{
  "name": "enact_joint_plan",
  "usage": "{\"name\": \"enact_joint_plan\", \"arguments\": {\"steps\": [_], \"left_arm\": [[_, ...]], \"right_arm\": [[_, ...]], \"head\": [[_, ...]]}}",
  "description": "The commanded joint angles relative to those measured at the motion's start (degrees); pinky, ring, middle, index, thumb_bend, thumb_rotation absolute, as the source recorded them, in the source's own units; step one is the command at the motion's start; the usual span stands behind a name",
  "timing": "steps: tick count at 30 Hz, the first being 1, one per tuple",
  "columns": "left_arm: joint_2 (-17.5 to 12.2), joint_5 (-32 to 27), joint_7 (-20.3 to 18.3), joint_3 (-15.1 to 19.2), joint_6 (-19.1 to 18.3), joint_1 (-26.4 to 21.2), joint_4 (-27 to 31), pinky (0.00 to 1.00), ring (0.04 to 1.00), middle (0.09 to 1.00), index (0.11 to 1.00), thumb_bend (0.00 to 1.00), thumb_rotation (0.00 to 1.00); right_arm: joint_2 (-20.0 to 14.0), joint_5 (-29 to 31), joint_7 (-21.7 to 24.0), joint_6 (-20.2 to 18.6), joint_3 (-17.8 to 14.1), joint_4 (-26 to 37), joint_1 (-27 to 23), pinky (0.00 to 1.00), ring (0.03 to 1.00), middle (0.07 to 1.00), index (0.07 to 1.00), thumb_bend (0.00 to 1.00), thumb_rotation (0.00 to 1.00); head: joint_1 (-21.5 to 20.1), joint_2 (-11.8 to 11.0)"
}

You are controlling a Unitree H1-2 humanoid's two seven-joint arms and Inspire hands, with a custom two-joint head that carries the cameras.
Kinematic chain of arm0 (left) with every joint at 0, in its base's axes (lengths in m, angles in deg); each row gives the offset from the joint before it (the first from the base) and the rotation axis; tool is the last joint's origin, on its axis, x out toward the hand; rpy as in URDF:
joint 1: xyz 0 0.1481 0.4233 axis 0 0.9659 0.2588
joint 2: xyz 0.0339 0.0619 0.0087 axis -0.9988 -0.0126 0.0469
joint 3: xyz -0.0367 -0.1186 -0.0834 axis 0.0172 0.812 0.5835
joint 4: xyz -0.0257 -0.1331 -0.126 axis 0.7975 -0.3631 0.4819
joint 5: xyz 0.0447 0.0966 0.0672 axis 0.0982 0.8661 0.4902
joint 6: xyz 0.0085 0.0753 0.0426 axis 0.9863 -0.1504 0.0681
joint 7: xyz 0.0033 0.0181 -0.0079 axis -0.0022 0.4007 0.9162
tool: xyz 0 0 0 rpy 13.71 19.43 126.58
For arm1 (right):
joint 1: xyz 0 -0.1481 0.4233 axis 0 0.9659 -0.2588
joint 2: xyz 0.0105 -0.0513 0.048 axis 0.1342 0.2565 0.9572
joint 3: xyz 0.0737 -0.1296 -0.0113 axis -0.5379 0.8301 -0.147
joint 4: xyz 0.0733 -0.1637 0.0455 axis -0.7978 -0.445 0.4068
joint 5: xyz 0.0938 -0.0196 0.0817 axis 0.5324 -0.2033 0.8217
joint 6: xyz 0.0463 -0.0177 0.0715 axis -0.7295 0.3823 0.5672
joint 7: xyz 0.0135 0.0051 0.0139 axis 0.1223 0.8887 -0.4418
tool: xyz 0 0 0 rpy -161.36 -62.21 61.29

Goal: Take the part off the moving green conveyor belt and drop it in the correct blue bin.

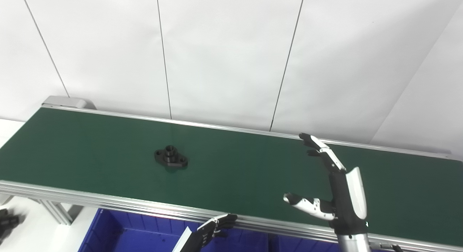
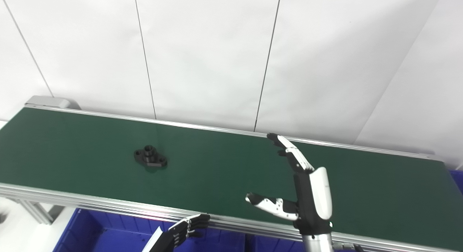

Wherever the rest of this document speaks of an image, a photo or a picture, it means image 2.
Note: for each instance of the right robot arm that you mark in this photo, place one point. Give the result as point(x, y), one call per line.
point(318, 244)

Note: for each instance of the aluminium conveyor leg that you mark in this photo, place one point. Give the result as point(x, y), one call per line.
point(38, 211)

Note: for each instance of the grey conveyor end housing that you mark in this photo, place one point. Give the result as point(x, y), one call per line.
point(50, 101)

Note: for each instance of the blue plastic bin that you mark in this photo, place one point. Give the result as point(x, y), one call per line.
point(108, 234)
point(271, 245)
point(457, 179)

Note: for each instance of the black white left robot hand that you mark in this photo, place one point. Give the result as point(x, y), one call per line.
point(170, 241)

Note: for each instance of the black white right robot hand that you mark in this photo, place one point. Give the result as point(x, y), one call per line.
point(307, 208)

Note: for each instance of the green conveyor belt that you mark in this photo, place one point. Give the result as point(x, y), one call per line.
point(108, 206)
point(217, 172)

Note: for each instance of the black flanged machine part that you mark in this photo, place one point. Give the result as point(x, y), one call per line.
point(150, 157)

